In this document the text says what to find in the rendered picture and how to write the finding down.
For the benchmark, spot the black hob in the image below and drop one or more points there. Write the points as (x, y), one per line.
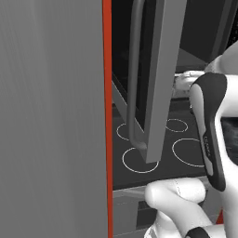
(173, 145)

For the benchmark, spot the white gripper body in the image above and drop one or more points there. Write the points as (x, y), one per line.
(187, 79)

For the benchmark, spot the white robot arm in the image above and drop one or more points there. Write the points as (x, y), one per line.
(214, 124)

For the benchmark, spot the dark grey microwave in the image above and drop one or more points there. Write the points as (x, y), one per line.
(198, 28)

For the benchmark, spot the grey microwave door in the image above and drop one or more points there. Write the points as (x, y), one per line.
(161, 93)

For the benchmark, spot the red cabinet side panel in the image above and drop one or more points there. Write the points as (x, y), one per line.
(108, 93)

